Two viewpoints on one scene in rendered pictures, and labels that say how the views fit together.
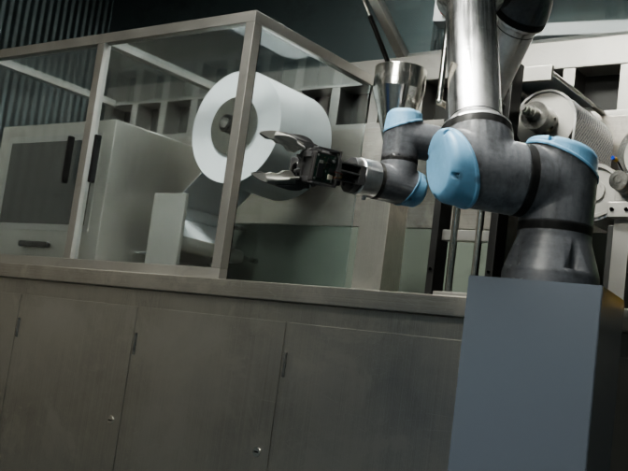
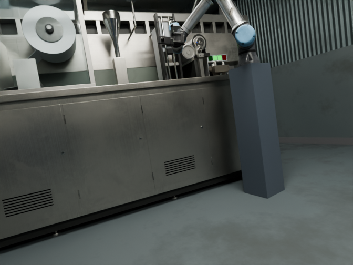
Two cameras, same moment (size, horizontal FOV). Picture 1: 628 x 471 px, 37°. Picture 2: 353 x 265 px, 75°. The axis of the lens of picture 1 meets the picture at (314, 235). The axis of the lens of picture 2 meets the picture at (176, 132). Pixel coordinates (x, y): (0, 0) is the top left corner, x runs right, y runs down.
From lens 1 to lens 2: 175 cm
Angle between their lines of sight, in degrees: 61
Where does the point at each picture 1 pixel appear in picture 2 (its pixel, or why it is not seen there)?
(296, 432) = (153, 127)
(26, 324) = not seen: outside the picture
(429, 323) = (185, 87)
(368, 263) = (123, 78)
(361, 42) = not seen: outside the picture
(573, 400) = (270, 87)
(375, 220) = (121, 64)
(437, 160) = (244, 33)
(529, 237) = (251, 53)
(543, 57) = (138, 17)
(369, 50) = not seen: outside the picture
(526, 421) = (265, 93)
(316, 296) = (151, 84)
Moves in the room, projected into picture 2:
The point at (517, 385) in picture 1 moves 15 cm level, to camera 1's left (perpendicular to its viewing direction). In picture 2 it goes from (262, 86) to (258, 85)
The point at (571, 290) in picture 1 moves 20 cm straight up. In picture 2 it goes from (266, 64) to (262, 33)
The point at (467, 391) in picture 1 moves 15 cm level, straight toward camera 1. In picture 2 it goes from (256, 90) to (280, 85)
